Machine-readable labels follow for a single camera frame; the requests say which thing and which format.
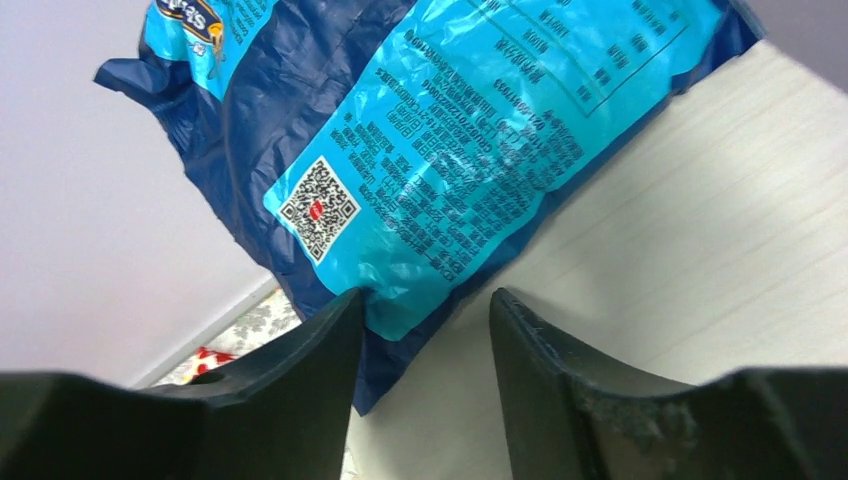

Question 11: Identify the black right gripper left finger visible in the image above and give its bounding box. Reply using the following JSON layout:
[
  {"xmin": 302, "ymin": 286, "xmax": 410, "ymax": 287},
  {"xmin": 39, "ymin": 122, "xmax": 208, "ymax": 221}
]
[{"xmin": 1, "ymin": 289, "xmax": 365, "ymax": 479}]

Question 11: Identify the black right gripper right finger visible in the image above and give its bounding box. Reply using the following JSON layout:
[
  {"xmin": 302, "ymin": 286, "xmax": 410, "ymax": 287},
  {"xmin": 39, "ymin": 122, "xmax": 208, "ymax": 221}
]
[{"xmin": 489, "ymin": 288, "xmax": 847, "ymax": 479}]

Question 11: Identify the blue Slendy candy bag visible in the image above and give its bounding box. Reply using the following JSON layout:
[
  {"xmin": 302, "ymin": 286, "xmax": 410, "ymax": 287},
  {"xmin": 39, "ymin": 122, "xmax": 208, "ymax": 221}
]
[{"xmin": 94, "ymin": 0, "xmax": 765, "ymax": 414}]

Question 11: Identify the white wooden two-tier shelf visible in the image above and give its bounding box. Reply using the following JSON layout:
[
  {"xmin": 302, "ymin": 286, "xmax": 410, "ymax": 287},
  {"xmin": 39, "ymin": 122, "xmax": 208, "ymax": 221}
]
[{"xmin": 349, "ymin": 42, "xmax": 847, "ymax": 479}]

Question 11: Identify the red floral folded cloth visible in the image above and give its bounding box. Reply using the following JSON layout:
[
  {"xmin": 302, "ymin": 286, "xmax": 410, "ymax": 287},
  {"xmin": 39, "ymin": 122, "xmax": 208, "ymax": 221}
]
[{"xmin": 184, "ymin": 347, "xmax": 237, "ymax": 383}]

